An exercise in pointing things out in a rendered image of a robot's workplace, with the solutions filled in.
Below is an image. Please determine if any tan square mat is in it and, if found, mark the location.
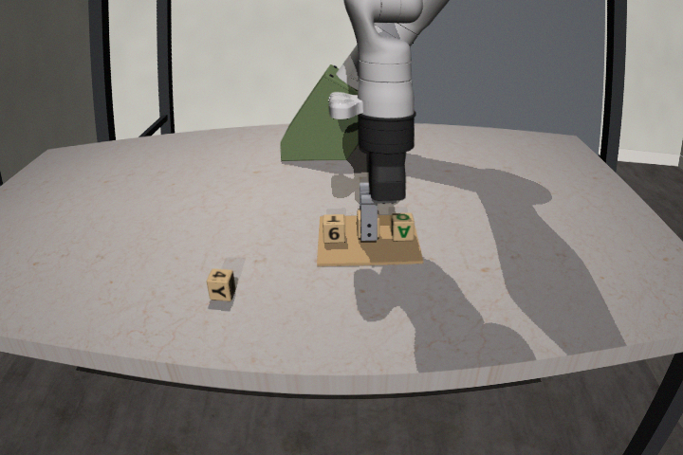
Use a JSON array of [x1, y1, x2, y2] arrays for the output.
[[317, 215, 423, 266]]

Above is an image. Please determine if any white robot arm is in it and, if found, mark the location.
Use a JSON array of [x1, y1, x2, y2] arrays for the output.
[[337, 0, 450, 90]]

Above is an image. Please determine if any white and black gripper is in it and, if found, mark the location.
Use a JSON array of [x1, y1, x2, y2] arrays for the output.
[[329, 78, 416, 241]]

